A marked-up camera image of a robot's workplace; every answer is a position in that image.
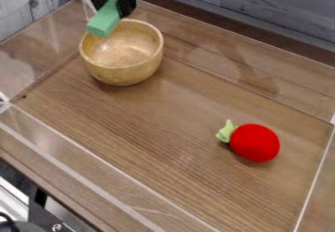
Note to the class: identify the green rectangular block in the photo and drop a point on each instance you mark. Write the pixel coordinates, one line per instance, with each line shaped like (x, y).
(104, 20)

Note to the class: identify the clear acrylic tray walls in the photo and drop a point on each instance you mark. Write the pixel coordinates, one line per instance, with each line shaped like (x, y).
(128, 156)

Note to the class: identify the red plush strawberry toy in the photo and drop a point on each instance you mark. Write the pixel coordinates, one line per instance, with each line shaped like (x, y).
(252, 141)

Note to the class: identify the light wooden bowl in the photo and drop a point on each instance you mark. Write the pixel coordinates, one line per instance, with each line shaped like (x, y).
(125, 58)

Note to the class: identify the black metal table leg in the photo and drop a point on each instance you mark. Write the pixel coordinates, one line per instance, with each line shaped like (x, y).
(40, 216)

